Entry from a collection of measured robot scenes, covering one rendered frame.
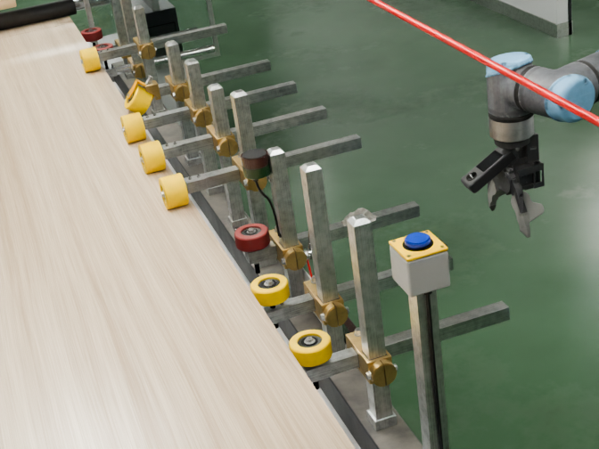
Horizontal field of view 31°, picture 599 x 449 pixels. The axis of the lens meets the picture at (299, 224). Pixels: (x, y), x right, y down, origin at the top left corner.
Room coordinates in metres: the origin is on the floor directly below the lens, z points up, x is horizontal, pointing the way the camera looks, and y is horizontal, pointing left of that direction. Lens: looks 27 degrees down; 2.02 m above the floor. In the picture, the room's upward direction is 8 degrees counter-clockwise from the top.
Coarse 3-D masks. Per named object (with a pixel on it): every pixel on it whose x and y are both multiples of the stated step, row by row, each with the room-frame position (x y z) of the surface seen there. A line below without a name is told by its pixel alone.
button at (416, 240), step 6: (414, 234) 1.47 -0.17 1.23; (420, 234) 1.47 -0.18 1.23; (426, 234) 1.47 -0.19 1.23; (408, 240) 1.46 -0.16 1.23; (414, 240) 1.46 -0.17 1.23; (420, 240) 1.45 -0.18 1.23; (426, 240) 1.45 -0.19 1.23; (408, 246) 1.45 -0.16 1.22; (414, 246) 1.44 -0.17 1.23; (420, 246) 1.44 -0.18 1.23
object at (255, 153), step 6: (252, 150) 2.20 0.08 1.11; (258, 150) 2.20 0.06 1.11; (264, 150) 2.19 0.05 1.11; (246, 156) 2.17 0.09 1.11; (252, 156) 2.17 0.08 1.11; (258, 156) 2.16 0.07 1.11; (246, 168) 2.16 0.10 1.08; (258, 168) 2.15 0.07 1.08; (270, 174) 2.17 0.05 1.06; (270, 180) 2.18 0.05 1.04; (258, 186) 2.18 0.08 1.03; (270, 204) 2.18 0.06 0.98; (276, 222) 2.18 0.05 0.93; (276, 228) 2.18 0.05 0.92
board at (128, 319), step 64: (0, 64) 3.86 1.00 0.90; (64, 64) 3.74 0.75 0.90; (0, 128) 3.17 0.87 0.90; (64, 128) 3.08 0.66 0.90; (0, 192) 2.66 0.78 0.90; (64, 192) 2.60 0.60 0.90; (128, 192) 2.54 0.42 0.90; (0, 256) 2.28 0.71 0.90; (64, 256) 2.23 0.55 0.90; (128, 256) 2.19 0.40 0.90; (192, 256) 2.14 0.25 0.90; (0, 320) 1.98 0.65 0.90; (64, 320) 1.94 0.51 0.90; (128, 320) 1.90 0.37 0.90; (192, 320) 1.87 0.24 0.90; (256, 320) 1.83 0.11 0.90; (0, 384) 1.73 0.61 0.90; (64, 384) 1.70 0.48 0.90; (128, 384) 1.67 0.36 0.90; (192, 384) 1.64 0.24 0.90; (256, 384) 1.61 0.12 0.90; (0, 448) 1.53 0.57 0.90; (64, 448) 1.50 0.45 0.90; (128, 448) 1.48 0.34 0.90; (192, 448) 1.45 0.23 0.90; (256, 448) 1.43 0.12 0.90; (320, 448) 1.41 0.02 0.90
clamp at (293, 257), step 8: (272, 232) 2.26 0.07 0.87; (272, 240) 2.24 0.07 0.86; (280, 248) 2.18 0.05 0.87; (288, 248) 2.17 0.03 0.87; (296, 248) 2.17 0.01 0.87; (280, 256) 2.19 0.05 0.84; (288, 256) 2.15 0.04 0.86; (296, 256) 2.15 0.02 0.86; (304, 256) 2.16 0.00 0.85; (288, 264) 2.14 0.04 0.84; (296, 264) 2.15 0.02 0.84; (304, 264) 2.15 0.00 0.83
